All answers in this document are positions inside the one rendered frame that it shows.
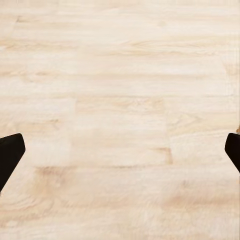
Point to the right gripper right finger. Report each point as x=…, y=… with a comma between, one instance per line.
x=232, y=148

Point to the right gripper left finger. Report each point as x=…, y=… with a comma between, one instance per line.
x=12, y=149

